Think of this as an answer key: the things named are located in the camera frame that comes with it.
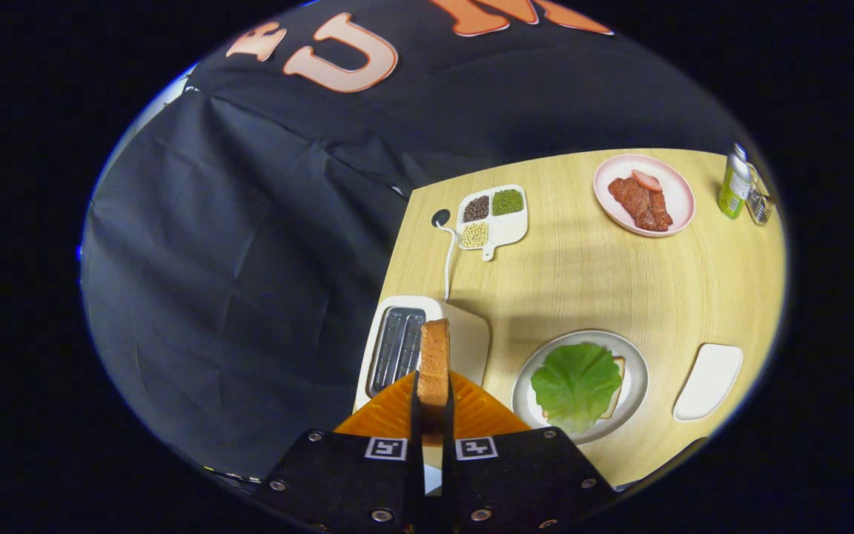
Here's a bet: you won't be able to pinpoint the white toaster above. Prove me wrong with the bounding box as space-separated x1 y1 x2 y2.
353 295 491 496

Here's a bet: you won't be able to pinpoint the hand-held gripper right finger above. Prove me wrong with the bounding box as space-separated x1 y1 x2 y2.
442 369 619 534

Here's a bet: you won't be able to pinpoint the round white plate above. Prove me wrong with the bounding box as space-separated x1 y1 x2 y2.
512 329 650 446

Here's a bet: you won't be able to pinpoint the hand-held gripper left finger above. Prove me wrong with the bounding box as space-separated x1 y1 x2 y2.
253 369 428 534

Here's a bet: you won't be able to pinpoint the pile of green beans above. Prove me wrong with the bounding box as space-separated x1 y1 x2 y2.
491 188 525 217

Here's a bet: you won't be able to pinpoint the white rounded square dish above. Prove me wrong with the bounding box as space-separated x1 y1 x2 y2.
672 343 744 422

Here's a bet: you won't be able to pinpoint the white sandwich bread slice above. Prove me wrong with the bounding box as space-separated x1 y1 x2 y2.
542 356 627 421

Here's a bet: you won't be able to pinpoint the toasted bread slice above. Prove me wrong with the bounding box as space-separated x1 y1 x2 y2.
417 318 451 427

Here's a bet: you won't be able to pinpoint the brown meat slices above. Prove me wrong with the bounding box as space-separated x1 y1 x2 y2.
608 176 674 232

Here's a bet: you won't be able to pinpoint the white divided dish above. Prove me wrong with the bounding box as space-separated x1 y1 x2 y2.
456 184 529 262

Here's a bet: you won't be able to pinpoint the pink plate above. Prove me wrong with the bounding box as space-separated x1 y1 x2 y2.
593 154 697 238

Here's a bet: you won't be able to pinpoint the wire basket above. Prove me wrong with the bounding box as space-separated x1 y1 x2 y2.
744 167 775 226

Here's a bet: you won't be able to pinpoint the green lettuce leaf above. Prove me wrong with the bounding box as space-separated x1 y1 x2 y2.
530 342 623 434

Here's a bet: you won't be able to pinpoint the green label metal bottle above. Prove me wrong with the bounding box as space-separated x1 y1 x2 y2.
718 143 752 220

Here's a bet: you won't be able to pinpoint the white toaster cable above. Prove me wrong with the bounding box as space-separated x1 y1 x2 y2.
434 222 461 301

